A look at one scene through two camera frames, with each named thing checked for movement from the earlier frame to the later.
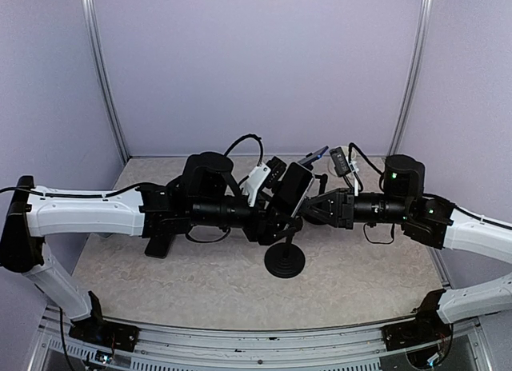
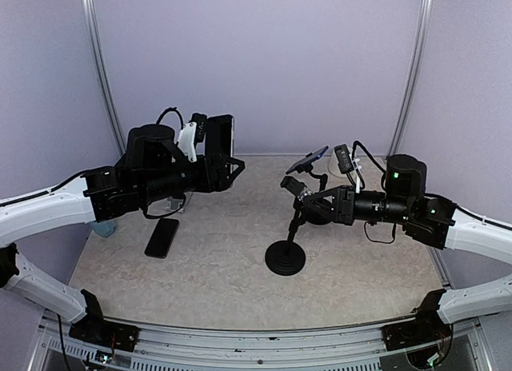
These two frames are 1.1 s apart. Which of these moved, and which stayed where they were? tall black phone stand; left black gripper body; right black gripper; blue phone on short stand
Moved: left black gripper body
Stayed: right black gripper; tall black phone stand; blue phone on short stand
